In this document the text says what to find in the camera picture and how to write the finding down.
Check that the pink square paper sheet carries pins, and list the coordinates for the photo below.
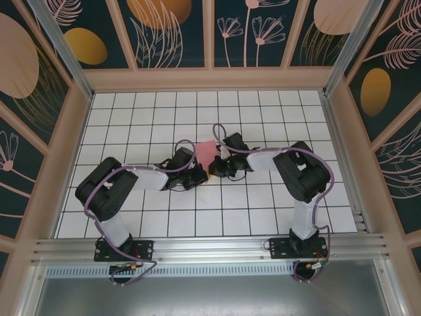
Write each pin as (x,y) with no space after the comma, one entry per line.
(205,151)

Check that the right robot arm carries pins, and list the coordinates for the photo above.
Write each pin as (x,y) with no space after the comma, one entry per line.
(302,174)

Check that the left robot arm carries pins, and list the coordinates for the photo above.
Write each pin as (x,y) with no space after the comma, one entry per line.
(105,194)

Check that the grey metal sheet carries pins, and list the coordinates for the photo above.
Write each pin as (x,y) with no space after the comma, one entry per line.
(210,296)

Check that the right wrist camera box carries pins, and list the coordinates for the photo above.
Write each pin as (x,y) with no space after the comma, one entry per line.
(224,153)

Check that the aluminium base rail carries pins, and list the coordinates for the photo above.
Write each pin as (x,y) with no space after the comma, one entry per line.
(210,247)

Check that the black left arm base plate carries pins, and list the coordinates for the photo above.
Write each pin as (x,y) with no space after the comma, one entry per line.
(144,247)

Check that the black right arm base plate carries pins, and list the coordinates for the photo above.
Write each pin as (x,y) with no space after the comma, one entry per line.
(279,247)

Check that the aluminium side rail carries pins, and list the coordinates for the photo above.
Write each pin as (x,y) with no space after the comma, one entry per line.
(337,138)

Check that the aluminium frame post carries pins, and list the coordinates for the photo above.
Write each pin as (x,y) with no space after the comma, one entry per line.
(62,49)
(352,49)

